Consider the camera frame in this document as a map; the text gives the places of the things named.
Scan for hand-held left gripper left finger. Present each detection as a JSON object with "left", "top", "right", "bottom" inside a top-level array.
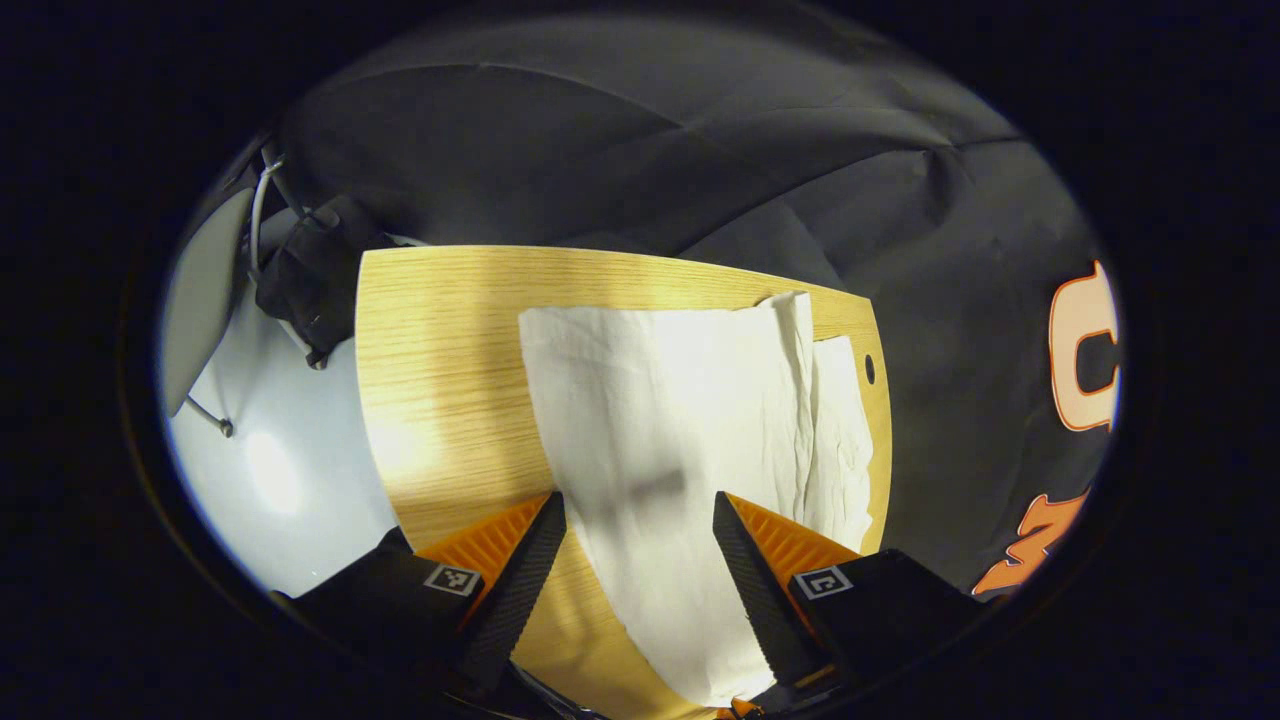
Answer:
[{"left": 270, "top": 490, "right": 568, "bottom": 696}]

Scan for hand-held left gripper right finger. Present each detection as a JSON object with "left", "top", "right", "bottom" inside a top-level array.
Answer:
[{"left": 712, "top": 490, "right": 986, "bottom": 701}]

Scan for white jeans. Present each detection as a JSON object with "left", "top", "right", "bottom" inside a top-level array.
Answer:
[{"left": 518, "top": 290, "right": 876, "bottom": 709}]

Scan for black backdrop cloth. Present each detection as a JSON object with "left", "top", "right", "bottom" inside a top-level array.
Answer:
[{"left": 250, "top": 20, "right": 1121, "bottom": 601}]

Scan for white cable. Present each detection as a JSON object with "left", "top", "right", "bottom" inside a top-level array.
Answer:
[{"left": 247, "top": 150, "right": 331, "bottom": 371}]

